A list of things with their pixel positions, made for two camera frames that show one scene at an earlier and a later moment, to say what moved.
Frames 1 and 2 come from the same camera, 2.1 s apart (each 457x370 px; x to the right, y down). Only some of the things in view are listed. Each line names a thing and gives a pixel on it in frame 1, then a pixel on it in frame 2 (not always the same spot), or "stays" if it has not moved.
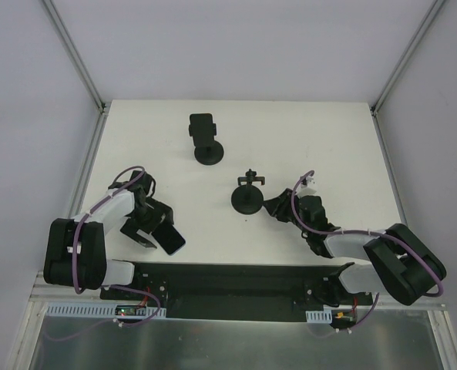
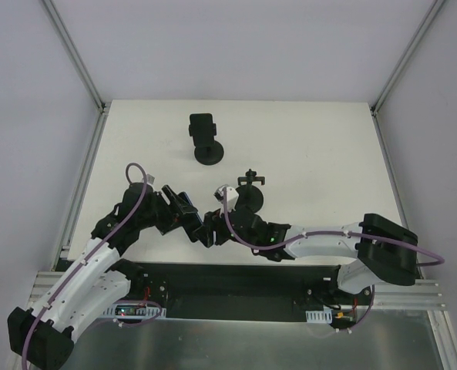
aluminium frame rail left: [81, 64] stays
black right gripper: [290, 208] → [220, 229]
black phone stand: [246, 198] stays
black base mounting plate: [238, 291] stays
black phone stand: [208, 155] stays
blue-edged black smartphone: [169, 238] → [192, 221]
